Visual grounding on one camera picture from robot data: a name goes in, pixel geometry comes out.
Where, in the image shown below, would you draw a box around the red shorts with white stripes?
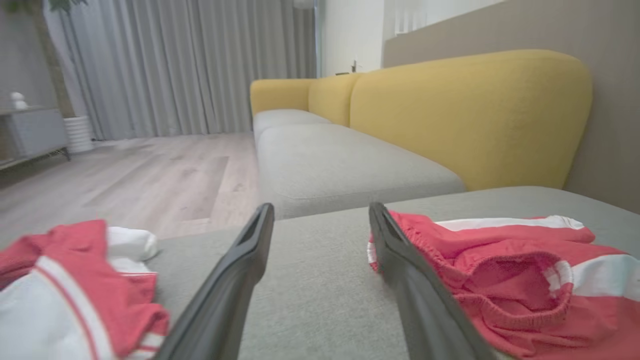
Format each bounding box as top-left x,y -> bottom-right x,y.
366,210 -> 640,360

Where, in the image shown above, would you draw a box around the grey pleated curtain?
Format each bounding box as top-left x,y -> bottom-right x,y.
45,0 -> 319,141

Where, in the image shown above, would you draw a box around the green leafy indoor tree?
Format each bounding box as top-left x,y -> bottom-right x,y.
0,0 -> 91,121

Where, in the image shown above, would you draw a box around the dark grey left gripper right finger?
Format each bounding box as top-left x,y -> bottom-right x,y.
368,202 -> 501,360

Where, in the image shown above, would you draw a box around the grey sofa seat cushion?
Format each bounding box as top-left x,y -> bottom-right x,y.
256,123 -> 467,221
252,109 -> 333,146

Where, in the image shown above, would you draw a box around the grey fabric sofa ottoman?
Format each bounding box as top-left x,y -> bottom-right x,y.
145,186 -> 640,360

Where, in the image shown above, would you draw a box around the white ribbed plant pot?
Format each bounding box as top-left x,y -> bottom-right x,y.
63,116 -> 95,154

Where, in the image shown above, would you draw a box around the grey low tv cabinet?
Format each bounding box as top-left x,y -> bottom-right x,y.
0,106 -> 71,172

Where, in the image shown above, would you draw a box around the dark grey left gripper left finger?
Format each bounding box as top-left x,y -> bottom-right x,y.
152,202 -> 275,360

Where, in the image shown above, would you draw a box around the yellow sofa armrest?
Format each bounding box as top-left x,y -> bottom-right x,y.
249,78 -> 317,117

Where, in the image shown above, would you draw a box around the red and white t-shirt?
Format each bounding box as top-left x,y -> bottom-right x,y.
0,219 -> 171,360

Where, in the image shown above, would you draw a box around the large yellow sofa backrest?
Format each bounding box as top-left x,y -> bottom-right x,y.
349,49 -> 594,191

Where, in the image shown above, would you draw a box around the small yellow sofa backrest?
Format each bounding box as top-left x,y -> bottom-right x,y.
308,73 -> 362,127

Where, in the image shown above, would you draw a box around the white vertical slat blind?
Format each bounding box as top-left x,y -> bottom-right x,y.
394,0 -> 437,37

